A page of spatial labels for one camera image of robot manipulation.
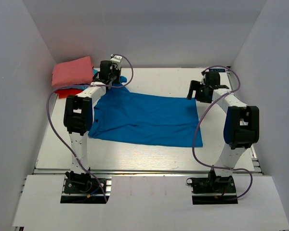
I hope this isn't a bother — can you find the blue t shirt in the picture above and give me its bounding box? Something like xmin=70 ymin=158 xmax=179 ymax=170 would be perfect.
xmin=88 ymin=76 xmax=203 ymax=148

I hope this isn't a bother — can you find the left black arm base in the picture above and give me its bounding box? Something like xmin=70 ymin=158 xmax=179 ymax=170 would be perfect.
xmin=63 ymin=178 xmax=112 ymax=195

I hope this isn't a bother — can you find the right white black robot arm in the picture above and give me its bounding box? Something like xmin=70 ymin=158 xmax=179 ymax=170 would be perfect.
xmin=187 ymin=70 xmax=260 ymax=192

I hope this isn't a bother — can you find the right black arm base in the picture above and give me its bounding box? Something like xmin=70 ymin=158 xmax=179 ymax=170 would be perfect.
xmin=186 ymin=177 xmax=236 ymax=194

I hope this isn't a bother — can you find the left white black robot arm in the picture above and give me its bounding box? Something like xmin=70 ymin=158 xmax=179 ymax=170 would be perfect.
xmin=64 ymin=55 xmax=122 ymax=192

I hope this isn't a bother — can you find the blue label sticker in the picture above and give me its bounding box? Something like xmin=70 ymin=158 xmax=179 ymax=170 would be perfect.
xmin=215 ymin=68 xmax=226 ymax=73

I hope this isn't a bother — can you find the turquoise folded t shirt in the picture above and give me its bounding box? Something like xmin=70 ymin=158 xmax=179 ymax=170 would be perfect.
xmin=59 ymin=68 xmax=99 ymax=90

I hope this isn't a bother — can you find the pink folded t shirt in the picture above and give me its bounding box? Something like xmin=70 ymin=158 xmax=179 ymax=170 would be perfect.
xmin=52 ymin=56 xmax=93 ymax=88

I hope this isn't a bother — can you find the red folded t shirt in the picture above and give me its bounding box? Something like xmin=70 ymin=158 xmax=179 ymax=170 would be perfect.
xmin=55 ymin=88 xmax=83 ymax=99

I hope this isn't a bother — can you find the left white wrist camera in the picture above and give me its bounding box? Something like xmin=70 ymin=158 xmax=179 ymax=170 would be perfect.
xmin=110 ymin=54 xmax=123 ymax=70

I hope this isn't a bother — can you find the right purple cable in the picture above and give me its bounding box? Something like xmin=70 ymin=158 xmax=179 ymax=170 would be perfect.
xmin=192 ymin=66 xmax=254 ymax=200

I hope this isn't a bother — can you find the purple cable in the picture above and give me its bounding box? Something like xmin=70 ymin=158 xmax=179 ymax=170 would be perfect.
xmin=192 ymin=66 xmax=254 ymax=200
xmin=46 ymin=53 xmax=134 ymax=203

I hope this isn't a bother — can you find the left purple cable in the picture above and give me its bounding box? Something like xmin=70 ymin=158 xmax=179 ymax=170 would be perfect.
xmin=46 ymin=53 xmax=134 ymax=203

